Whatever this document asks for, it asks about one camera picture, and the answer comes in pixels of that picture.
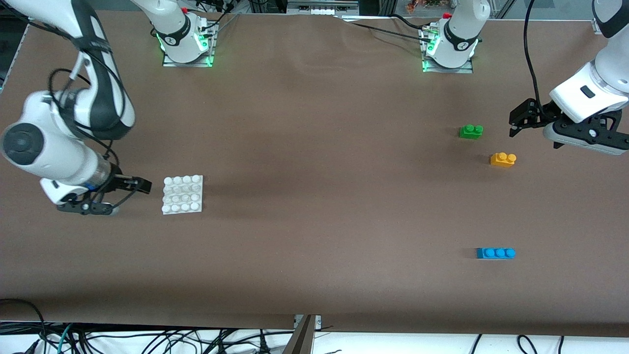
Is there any white studded base plate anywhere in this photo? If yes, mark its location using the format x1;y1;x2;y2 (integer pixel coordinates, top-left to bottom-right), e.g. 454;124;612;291
162;175;203;215

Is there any blue three-stud block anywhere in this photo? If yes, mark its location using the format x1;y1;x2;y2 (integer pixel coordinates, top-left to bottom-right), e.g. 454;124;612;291
476;247;516;260

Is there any colourful background object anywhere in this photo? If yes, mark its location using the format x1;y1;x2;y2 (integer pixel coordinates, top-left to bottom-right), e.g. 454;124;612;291
407;0;443;13

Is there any brown paper table cover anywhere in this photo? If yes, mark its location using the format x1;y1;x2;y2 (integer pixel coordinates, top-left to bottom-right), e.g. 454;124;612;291
0;9;629;338

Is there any white power strip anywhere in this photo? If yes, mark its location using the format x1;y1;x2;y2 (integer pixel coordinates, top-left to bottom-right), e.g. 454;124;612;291
286;0;360;15

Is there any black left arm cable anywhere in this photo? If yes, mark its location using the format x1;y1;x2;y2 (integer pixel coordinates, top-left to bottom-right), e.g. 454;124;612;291
523;0;548;118

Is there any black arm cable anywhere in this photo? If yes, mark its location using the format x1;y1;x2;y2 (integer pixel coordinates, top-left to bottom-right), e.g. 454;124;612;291
47;49;123;170
523;0;548;118

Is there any aluminium frame profile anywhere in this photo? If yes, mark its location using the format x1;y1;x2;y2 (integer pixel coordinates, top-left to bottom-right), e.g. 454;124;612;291
491;0;516;19

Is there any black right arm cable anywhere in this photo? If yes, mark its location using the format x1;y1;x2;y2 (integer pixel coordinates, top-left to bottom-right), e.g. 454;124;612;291
47;49;123;170

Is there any black looped cable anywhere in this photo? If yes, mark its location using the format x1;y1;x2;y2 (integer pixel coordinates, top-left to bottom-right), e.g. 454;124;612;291
0;298;47;354

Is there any black tangled cable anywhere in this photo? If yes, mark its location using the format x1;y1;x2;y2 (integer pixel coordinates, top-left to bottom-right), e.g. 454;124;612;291
74;328;276;354

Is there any black cable on table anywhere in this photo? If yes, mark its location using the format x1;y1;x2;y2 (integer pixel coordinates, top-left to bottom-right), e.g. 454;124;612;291
339;14;435;41

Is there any teal cable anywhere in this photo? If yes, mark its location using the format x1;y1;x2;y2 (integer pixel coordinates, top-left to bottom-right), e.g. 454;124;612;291
57;323;74;354

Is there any black base cable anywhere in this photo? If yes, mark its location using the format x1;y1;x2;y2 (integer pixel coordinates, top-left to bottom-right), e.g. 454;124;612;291
189;0;241;37

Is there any dark metal post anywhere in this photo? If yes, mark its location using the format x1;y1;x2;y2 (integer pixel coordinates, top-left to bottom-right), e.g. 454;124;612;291
282;315;316;354

